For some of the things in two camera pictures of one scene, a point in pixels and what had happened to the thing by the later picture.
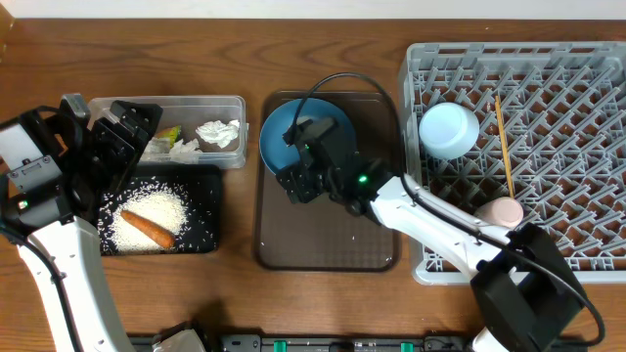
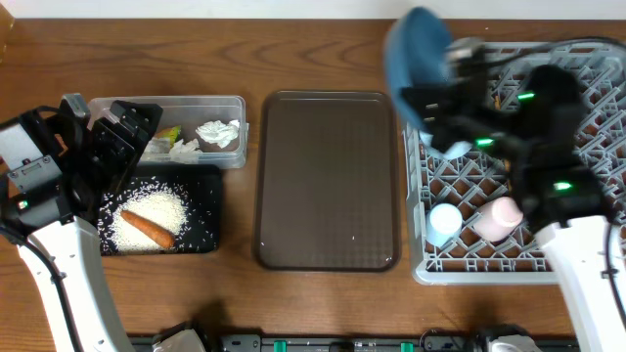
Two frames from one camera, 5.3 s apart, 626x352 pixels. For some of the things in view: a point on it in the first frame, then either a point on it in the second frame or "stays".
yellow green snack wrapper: [173, 134] stays
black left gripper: [126, 149] stays
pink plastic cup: [505, 211] stays
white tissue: [219, 132] stays
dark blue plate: [275, 151] to [417, 55]
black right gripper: [294, 185] to [459, 105]
